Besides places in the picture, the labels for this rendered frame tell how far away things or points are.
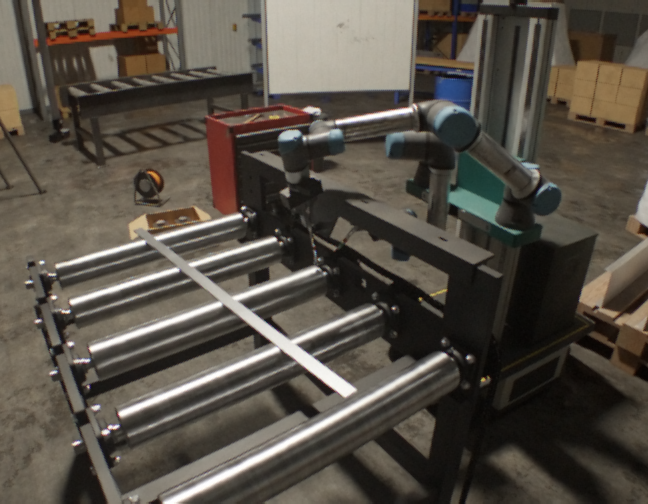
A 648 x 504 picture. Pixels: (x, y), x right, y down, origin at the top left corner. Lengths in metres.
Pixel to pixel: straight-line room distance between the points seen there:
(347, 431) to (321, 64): 5.41
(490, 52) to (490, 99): 0.19
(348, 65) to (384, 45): 0.51
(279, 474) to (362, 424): 0.22
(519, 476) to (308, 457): 1.38
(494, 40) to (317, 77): 4.26
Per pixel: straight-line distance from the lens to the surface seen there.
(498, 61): 2.16
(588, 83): 9.68
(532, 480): 2.33
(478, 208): 2.03
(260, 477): 1.07
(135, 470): 2.34
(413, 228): 1.41
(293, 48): 6.13
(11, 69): 11.27
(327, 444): 1.12
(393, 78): 6.47
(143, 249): 2.00
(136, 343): 1.47
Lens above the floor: 1.75
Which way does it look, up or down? 27 degrees down
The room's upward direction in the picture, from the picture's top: straight up
